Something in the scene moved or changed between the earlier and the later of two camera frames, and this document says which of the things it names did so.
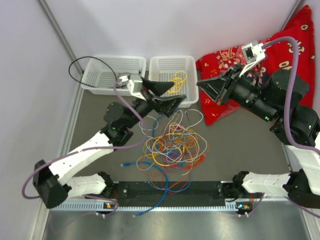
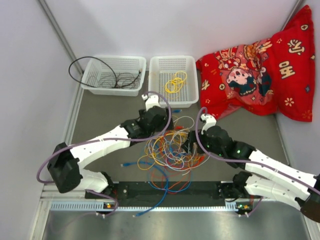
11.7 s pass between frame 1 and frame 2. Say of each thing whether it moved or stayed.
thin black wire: moved
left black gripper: moved
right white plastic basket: stayed
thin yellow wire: stayed
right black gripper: moved
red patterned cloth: stayed
